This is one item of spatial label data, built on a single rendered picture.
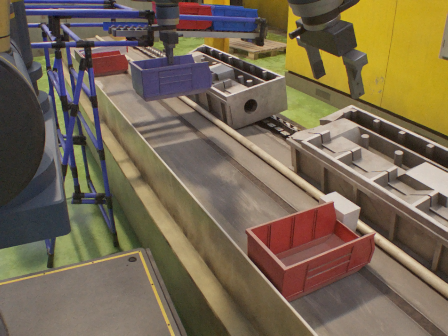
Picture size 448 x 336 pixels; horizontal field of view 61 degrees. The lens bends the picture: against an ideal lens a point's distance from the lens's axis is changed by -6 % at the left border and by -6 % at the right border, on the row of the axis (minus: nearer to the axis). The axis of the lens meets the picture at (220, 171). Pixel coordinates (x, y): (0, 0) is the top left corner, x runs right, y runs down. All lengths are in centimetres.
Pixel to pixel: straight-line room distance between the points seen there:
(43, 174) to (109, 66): 256
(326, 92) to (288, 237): 389
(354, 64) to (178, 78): 117
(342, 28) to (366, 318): 74
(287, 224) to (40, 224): 70
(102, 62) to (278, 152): 184
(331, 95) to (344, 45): 416
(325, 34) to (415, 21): 332
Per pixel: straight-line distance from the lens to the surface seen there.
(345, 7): 83
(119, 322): 165
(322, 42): 83
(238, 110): 210
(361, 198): 144
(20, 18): 120
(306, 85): 531
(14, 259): 268
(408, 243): 137
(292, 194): 159
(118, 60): 334
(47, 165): 84
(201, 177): 168
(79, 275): 189
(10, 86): 45
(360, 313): 116
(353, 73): 83
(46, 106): 126
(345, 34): 80
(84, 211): 295
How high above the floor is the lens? 158
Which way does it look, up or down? 29 degrees down
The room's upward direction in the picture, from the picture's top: straight up
